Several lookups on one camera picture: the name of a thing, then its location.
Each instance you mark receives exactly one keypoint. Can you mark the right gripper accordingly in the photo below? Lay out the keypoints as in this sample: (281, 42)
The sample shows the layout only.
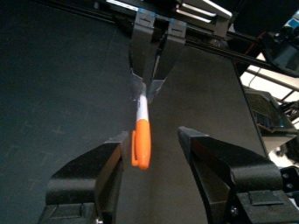
(202, 14)

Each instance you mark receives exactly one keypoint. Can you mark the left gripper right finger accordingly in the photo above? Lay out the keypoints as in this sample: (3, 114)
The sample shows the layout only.
(234, 169)

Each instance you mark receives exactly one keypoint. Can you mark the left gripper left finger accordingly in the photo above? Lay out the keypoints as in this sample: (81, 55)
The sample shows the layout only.
(83, 175)

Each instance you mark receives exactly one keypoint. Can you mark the grey marker pen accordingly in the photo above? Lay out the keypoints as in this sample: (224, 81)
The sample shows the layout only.
(142, 140)

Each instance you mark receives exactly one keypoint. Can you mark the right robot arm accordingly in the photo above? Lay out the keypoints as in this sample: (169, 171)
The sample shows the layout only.
(282, 52)

